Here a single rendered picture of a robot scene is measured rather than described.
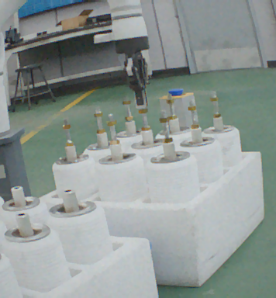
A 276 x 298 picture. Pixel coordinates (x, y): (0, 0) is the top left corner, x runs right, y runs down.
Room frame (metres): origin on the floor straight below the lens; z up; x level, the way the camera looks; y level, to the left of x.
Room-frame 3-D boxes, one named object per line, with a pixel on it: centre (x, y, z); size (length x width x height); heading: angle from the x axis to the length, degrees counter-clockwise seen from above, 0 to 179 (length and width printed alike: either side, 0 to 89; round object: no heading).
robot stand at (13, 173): (1.45, 0.39, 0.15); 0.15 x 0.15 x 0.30; 83
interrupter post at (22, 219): (0.70, 0.17, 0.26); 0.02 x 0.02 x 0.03
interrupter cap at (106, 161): (1.10, 0.04, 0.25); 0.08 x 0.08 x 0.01
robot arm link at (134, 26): (1.21, -0.01, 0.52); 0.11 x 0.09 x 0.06; 75
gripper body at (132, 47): (1.20, -0.02, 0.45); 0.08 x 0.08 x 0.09
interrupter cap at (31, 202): (0.86, 0.21, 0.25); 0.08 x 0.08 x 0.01
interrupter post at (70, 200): (0.80, 0.11, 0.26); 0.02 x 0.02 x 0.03
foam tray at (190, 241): (1.20, -0.02, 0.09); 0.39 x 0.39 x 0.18; 56
